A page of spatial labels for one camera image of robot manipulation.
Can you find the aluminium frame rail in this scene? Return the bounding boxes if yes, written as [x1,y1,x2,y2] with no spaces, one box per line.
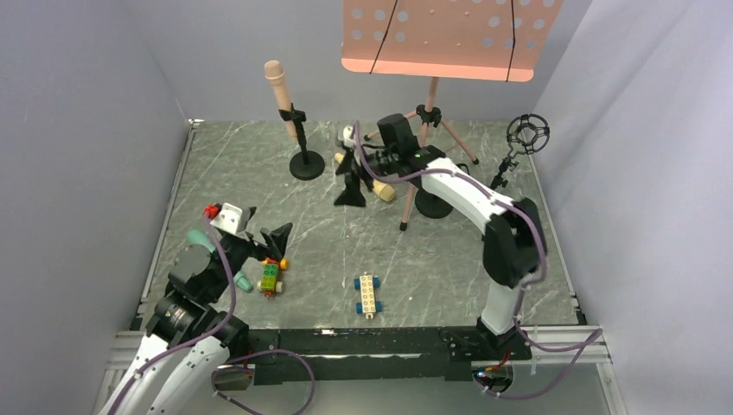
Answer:
[92,118,202,414]

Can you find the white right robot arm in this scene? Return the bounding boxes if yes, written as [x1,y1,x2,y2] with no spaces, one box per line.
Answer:
[335,113,546,349]

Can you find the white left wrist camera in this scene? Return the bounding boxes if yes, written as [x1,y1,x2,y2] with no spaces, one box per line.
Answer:
[203,202,257,237]

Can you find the colourful toy brick car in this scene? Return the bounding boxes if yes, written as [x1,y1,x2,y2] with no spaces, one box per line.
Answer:
[257,259,289,297]

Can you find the pink toy microphone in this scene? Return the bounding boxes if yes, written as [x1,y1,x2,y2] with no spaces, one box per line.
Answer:
[264,60,292,112]

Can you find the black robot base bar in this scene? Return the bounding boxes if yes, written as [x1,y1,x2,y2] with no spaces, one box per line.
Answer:
[225,326,532,386]

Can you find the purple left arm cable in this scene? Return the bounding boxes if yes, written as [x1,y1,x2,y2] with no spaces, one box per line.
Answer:
[105,212,317,415]

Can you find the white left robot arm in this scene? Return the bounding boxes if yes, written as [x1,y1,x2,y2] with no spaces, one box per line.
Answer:
[100,222,293,414]

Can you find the black shock mount stand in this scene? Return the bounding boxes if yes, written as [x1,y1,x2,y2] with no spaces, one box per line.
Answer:
[489,113,551,190]

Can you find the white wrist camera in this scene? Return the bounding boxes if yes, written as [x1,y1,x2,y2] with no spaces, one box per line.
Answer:
[341,125,356,150]
[203,202,257,237]

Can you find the pink music stand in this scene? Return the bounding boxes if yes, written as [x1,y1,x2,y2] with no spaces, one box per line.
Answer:
[340,0,565,233]

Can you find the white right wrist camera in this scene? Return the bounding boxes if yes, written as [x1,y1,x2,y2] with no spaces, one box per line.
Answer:
[341,125,356,150]

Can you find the mint green toy microphone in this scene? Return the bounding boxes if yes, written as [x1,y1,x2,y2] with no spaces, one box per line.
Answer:
[187,229,253,292]

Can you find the yellow toy microphone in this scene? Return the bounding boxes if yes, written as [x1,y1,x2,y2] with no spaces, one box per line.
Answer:
[334,151,398,203]

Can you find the black round-base mic stand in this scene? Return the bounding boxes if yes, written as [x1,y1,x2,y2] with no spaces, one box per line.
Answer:
[278,105,325,181]

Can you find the white blue toy brick car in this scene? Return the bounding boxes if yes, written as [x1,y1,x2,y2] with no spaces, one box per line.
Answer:
[354,273,383,320]

